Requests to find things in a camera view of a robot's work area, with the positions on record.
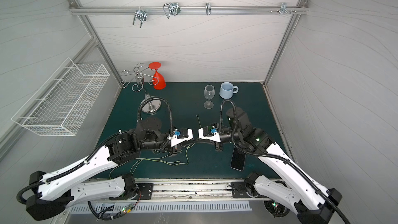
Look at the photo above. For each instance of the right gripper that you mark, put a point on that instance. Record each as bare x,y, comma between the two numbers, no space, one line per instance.
217,143

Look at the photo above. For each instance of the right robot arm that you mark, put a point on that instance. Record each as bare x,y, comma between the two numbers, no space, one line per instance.
256,142

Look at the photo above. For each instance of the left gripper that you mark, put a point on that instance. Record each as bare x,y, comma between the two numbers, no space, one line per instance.
174,146

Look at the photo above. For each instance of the aluminium crossbar rail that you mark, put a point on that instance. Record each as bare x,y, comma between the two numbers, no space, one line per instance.
185,10

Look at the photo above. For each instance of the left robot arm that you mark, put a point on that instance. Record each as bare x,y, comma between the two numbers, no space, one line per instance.
116,150

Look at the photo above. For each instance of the metal bolt bracket right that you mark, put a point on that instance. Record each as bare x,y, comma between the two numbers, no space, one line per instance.
283,10

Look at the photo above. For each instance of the red plastic wine glass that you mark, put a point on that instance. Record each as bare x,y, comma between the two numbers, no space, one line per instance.
158,77

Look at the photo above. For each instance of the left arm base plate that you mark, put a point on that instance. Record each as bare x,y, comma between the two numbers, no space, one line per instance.
146,191

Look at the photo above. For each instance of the white vent grille strip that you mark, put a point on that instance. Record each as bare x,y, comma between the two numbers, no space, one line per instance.
169,207

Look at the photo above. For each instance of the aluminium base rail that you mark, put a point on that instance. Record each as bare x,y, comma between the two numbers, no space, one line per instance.
192,189

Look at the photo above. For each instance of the green table mat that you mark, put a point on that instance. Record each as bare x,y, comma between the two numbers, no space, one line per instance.
187,100

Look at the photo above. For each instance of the purple-edged black smartphone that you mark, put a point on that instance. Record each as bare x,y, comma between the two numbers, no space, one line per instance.
199,122

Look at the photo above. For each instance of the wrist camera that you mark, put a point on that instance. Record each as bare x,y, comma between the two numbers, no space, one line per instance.
181,135
210,132

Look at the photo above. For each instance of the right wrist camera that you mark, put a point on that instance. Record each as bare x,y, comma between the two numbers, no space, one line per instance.
210,132

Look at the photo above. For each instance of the chrome wine glass rack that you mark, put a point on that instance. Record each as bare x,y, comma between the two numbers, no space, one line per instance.
138,77

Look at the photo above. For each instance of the white wire basket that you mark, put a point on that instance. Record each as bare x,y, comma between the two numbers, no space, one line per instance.
60,106

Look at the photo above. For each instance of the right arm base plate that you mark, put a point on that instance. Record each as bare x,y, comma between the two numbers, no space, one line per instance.
241,189

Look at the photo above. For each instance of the metal clamp bracket left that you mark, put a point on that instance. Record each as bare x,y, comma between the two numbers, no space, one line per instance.
140,17

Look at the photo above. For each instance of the metal clip bracket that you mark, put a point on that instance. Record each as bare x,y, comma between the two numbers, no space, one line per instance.
208,9

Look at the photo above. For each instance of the metal clamp bracket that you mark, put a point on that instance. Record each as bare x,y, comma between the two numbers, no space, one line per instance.
140,17
171,9

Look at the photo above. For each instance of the silver-edged black smartphone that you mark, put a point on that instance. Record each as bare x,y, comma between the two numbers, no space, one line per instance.
238,160

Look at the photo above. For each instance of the light blue ceramic mug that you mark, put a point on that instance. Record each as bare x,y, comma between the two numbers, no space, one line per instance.
227,90

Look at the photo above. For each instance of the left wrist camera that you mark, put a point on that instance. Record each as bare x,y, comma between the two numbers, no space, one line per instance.
181,135

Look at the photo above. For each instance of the clear wine glass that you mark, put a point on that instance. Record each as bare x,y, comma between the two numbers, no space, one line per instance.
209,93

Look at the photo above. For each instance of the metal clamp bracket middle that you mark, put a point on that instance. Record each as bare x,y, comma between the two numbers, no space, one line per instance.
171,9

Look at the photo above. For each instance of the green wired earphones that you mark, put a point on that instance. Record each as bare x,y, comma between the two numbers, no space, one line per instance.
160,160
168,154

